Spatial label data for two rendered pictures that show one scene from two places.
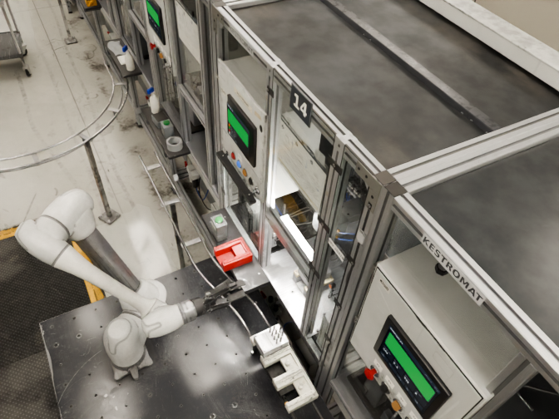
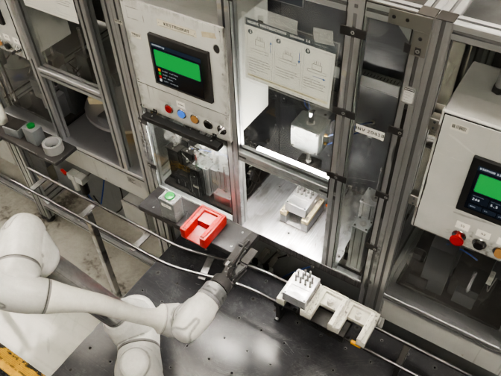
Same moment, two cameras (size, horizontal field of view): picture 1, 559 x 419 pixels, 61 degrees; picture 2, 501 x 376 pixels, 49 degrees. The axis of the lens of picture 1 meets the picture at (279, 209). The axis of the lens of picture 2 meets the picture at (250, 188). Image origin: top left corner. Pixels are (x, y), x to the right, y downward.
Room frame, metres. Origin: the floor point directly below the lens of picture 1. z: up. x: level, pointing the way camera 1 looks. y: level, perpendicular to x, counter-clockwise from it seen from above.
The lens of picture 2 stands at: (-0.04, 0.62, 2.70)
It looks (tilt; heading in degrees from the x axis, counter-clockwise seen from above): 46 degrees down; 337
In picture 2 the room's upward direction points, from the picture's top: 2 degrees counter-clockwise
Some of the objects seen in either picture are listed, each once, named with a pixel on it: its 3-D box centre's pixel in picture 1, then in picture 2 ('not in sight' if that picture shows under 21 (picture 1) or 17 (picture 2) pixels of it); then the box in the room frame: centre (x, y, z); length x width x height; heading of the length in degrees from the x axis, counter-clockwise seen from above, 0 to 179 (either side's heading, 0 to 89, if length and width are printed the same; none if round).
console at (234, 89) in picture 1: (264, 125); (197, 56); (1.60, 0.09, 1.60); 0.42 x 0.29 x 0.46; 32
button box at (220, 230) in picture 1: (220, 227); (172, 204); (1.54, 0.29, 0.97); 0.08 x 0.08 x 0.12; 32
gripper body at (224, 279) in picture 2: (204, 303); (225, 278); (1.00, 0.28, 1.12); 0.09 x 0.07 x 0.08; 122
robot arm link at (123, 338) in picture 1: (123, 338); (139, 373); (0.95, 0.65, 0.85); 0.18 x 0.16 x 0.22; 165
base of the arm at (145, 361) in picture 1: (129, 357); not in sight; (0.92, 0.64, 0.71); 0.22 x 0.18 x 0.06; 32
